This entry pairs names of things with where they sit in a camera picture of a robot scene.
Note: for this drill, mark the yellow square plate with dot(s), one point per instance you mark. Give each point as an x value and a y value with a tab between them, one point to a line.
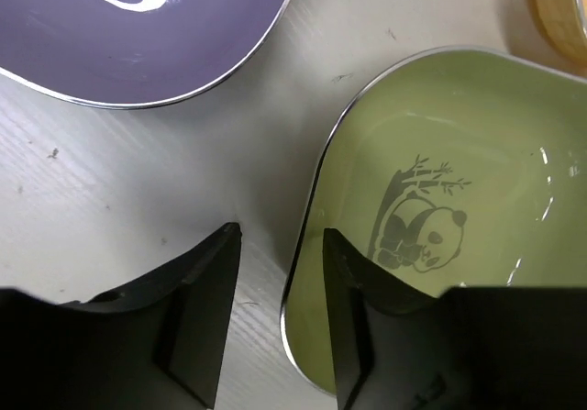
565	24

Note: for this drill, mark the purple plate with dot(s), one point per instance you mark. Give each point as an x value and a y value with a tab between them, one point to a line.
130	54

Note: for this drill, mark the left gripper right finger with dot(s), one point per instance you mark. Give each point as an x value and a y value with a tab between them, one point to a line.
394	347

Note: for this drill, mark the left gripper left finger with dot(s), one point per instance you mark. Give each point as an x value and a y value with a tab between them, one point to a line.
156	342

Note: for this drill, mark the green panda plate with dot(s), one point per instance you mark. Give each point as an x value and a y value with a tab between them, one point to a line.
455	166

